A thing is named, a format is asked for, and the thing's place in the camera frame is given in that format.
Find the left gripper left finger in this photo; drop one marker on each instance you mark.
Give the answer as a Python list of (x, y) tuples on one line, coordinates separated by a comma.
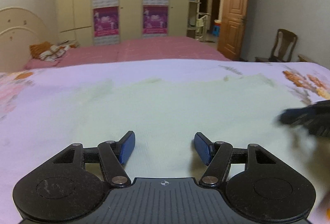
[(113, 156)]

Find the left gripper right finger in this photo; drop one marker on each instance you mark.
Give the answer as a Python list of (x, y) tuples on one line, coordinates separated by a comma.
[(216, 156)]

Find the white small cloth garment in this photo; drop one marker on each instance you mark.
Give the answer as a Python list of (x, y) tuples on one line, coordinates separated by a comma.
[(165, 117)]

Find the dark wooden chair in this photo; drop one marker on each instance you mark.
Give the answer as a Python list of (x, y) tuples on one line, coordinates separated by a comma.
[(282, 50)]

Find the floral lilac bed sheet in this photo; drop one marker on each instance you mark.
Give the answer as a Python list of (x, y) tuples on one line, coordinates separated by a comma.
[(39, 112)]

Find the brown wooden door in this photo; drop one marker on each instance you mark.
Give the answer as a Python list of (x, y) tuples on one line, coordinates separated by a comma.
[(232, 28)]

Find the pink bed cover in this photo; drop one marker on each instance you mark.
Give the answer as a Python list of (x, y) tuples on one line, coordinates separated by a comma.
[(167, 47)]

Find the orange white pillow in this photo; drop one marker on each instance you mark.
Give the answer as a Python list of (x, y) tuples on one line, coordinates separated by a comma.
[(47, 51)]

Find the lower left pink poster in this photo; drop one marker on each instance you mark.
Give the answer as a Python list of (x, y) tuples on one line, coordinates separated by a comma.
[(106, 21)]

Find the pink poster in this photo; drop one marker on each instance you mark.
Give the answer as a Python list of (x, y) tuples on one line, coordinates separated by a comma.
[(155, 20), (106, 21)]

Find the lower right pink poster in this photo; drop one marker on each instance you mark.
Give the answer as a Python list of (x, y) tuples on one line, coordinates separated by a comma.
[(155, 20)]

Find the cream wooden headboard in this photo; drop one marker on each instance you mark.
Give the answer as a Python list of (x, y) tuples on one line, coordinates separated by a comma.
[(20, 28)]

